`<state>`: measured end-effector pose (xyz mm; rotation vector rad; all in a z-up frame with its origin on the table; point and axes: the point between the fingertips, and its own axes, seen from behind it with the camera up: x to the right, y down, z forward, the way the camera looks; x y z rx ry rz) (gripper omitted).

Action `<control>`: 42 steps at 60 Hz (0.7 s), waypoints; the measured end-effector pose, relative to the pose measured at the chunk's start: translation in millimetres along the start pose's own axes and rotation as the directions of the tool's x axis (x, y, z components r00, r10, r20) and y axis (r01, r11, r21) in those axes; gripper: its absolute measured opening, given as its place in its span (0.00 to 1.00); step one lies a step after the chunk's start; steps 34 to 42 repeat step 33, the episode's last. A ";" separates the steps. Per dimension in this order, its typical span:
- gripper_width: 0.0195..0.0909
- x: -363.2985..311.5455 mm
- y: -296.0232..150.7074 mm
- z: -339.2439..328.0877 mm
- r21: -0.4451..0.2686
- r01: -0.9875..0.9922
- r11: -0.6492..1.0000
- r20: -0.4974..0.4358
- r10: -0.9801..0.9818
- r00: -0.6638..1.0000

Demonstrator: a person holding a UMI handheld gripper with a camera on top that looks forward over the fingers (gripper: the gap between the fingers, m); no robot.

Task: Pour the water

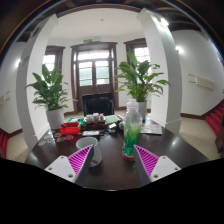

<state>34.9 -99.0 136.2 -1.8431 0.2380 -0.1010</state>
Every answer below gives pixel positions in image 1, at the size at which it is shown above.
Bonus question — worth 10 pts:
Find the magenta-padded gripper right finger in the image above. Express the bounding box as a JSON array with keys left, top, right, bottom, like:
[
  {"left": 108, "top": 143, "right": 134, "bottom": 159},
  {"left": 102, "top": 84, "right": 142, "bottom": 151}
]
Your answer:
[{"left": 132, "top": 144, "right": 182, "bottom": 186}]

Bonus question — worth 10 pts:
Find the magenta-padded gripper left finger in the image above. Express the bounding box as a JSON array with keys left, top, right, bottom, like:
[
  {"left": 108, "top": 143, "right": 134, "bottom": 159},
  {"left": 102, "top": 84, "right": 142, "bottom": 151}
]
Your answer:
[{"left": 44, "top": 143, "right": 96, "bottom": 185}]

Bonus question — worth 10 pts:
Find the clear bottle with green drink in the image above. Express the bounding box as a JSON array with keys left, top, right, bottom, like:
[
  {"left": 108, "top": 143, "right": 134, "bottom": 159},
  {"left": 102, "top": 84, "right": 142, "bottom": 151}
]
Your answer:
[{"left": 121, "top": 98, "right": 144, "bottom": 161}]

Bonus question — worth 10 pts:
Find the white mug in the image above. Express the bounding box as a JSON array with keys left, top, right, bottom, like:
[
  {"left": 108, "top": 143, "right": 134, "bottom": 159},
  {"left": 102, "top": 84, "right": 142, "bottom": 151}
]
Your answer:
[{"left": 75, "top": 136, "right": 104, "bottom": 168}]

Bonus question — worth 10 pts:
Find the red box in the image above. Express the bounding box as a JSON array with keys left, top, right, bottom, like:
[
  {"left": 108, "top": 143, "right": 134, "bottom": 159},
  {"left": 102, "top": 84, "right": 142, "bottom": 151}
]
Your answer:
[{"left": 58, "top": 121, "right": 82, "bottom": 136}]

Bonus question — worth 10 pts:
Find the white printed magazine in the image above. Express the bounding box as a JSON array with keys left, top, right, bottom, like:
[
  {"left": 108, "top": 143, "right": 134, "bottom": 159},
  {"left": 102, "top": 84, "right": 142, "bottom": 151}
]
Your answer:
[{"left": 140, "top": 122, "right": 164, "bottom": 136}]

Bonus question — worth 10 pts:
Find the flat black device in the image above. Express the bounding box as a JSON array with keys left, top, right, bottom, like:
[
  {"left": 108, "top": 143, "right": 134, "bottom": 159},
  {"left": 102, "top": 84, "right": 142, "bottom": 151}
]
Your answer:
[{"left": 81, "top": 129, "right": 101, "bottom": 137}]

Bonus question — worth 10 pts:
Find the wooden tea tray with cups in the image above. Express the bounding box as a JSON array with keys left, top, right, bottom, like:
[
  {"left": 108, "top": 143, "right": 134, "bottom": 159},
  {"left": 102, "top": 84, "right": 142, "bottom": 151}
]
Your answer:
[{"left": 83, "top": 112, "right": 107, "bottom": 131}]

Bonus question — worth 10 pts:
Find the round grey gadget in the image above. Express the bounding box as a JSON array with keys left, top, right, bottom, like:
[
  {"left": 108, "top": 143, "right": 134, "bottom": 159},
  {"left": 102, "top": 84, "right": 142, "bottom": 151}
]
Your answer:
[{"left": 117, "top": 120, "right": 127, "bottom": 131}]

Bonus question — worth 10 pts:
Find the red carpeted staircase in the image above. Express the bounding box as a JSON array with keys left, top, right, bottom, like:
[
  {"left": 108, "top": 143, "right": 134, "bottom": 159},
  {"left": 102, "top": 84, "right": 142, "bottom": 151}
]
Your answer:
[
  {"left": 205, "top": 101, "right": 224, "bottom": 136},
  {"left": 0, "top": 129, "right": 10, "bottom": 158}
]

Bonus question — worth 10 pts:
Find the green book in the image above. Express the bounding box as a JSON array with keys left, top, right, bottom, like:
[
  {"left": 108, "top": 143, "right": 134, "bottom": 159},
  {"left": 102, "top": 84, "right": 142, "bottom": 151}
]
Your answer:
[{"left": 104, "top": 114, "right": 120, "bottom": 125}]

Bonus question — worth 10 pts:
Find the black office chair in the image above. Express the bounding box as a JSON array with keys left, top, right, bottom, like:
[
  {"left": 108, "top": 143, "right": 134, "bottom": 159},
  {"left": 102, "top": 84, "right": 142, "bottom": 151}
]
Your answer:
[{"left": 81, "top": 92, "right": 116, "bottom": 117}]

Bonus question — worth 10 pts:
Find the potted plant in white pot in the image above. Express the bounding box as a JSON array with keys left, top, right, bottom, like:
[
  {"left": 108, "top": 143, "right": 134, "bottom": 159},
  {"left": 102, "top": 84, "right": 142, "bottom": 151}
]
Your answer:
[
  {"left": 25, "top": 63, "right": 71, "bottom": 131},
  {"left": 113, "top": 52, "right": 171, "bottom": 121}
]

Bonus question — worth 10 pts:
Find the brown wooden glazed door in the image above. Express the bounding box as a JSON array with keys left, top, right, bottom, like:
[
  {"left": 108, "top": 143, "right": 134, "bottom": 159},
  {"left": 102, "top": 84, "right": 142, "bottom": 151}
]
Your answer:
[{"left": 70, "top": 41, "right": 120, "bottom": 113}]

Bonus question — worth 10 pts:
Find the brown-framed window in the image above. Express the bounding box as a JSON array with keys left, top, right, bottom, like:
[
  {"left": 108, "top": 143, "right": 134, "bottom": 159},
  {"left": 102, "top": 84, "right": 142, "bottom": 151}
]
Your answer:
[
  {"left": 123, "top": 37, "right": 151, "bottom": 65},
  {"left": 42, "top": 45, "right": 66, "bottom": 74}
]

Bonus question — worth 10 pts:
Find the white wall radiator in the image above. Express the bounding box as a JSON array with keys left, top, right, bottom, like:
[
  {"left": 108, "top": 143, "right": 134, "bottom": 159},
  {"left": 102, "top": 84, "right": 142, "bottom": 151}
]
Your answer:
[
  {"left": 187, "top": 73, "right": 217, "bottom": 91},
  {"left": 0, "top": 90, "right": 11, "bottom": 107}
]

